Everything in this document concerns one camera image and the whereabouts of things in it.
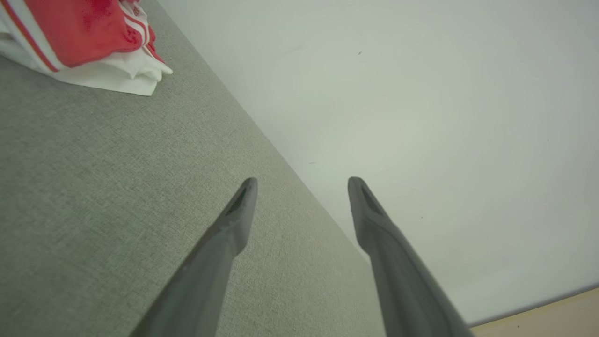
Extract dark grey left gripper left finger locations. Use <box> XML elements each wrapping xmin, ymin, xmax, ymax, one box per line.
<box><xmin>130</xmin><ymin>177</ymin><xmax>258</xmax><ymax>337</ymax></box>

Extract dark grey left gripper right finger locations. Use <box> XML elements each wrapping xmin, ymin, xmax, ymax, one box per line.
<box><xmin>348</xmin><ymin>176</ymin><xmax>473</xmax><ymax>337</ymax></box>

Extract red and white striped shirt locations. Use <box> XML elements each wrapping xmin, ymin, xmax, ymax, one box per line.
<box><xmin>0</xmin><ymin>0</ymin><xmax>174</xmax><ymax>97</ymax></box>

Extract red shorts with white trim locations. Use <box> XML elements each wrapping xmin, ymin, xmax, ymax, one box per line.
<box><xmin>80</xmin><ymin>0</ymin><xmax>141</xmax><ymax>33</ymax></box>

